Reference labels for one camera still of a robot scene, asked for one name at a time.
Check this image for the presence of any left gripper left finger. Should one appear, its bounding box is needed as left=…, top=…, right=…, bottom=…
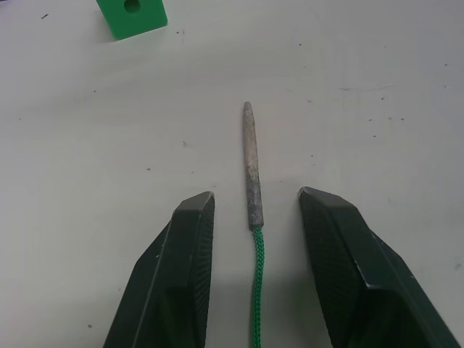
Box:
left=103, top=191, right=216, bottom=348

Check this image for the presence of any green lace with wooden tip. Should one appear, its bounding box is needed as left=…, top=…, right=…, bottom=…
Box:
left=241, top=101, right=267, bottom=348

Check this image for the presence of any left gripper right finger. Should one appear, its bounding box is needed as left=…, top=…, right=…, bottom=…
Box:
left=297, top=186, right=462, bottom=348

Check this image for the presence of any green cube block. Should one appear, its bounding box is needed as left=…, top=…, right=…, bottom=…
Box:
left=95, top=0, right=169, bottom=42

